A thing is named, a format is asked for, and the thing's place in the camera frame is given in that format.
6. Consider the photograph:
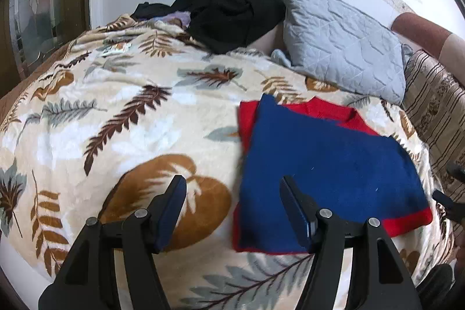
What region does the blue and red sweater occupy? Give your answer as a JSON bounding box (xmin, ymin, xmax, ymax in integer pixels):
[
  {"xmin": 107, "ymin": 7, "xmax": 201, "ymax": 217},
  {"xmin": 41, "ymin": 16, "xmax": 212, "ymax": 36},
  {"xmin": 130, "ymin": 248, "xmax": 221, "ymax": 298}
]
[{"xmin": 232, "ymin": 95, "xmax": 433, "ymax": 254}]

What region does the black clothes pile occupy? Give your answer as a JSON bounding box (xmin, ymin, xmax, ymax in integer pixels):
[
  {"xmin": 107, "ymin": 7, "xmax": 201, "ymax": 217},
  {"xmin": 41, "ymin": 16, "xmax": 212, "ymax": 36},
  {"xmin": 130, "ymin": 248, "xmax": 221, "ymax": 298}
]
[{"xmin": 131, "ymin": 0, "xmax": 285, "ymax": 54}]

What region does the striped beige mattress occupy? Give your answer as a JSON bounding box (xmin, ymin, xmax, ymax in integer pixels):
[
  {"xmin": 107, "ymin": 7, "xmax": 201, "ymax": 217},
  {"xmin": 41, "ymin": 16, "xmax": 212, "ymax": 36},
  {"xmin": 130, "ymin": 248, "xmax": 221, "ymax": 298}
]
[{"xmin": 403, "ymin": 50, "xmax": 464, "ymax": 199}]

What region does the leaf pattern fleece blanket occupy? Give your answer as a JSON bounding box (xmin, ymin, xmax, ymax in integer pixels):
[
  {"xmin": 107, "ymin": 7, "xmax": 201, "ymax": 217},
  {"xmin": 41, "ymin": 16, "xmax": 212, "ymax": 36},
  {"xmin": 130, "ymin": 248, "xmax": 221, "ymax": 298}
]
[{"xmin": 1, "ymin": 16, "xmax": 440, "ymax": 309}]

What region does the grey quilted pillow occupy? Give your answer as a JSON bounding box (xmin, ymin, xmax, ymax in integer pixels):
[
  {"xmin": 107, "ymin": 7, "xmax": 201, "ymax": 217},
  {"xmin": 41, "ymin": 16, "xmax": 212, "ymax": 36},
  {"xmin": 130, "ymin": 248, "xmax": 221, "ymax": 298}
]
[{"xmin": 271, "ymin": 0, "xmax": 407, "ymax": 105}]

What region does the lavender garment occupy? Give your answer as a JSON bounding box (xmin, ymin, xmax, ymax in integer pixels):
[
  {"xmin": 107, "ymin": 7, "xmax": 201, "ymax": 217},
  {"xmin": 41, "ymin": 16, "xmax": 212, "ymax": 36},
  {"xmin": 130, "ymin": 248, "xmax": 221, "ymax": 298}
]
[{"xmin": 153, "ymin": 11, "xmax": 191, "ymax": 30}]

